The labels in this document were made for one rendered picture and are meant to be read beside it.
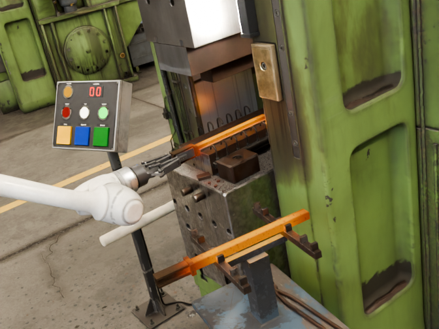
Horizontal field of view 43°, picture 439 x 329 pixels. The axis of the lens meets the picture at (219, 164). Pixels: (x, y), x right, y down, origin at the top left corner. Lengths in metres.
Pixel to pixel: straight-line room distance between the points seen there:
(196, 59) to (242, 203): 0.49
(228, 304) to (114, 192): 0.48
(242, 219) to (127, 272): 1.46
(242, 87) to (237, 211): 0.62
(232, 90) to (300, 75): 0.66
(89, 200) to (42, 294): 1.75
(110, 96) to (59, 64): 4.45
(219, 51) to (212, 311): 0.82
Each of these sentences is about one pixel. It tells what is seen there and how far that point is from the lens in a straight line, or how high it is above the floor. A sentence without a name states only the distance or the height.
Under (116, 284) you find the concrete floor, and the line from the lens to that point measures 3.17.
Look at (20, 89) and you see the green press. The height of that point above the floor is 0.28.
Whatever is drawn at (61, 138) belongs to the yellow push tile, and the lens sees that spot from 2.41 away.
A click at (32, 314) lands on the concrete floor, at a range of 3.21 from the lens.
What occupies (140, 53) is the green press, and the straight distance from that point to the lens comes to 7.32.
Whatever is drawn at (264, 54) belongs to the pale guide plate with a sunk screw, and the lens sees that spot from 1.68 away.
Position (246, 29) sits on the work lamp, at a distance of 1.69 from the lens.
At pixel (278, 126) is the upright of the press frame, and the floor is 1.09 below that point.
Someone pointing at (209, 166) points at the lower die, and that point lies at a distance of 1.93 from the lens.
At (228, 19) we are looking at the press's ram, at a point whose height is 1.42.
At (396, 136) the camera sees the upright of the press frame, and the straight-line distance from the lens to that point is 1.98.
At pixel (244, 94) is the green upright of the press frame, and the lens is 2.29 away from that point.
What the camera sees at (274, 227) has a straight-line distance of 1.54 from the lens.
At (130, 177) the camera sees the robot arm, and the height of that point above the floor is 1.02.
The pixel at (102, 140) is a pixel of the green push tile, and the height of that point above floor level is 1.00.
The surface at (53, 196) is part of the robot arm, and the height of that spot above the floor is 1.11.
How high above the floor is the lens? 1.75
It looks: 25 degrees down
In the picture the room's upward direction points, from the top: 12 degrees counter-clockwise
